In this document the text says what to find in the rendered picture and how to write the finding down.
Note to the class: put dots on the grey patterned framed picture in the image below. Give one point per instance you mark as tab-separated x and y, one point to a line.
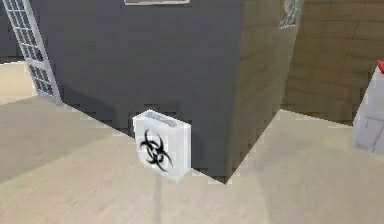
290	12

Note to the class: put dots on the white framed wall picture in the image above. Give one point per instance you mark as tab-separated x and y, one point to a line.
156	1

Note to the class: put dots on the white bin with black symbol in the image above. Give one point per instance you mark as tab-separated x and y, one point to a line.
173	146

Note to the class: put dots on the white cabinet with red top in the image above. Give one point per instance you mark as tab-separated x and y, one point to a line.
371	120

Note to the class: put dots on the white glazed room door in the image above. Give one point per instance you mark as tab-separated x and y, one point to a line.
31	50

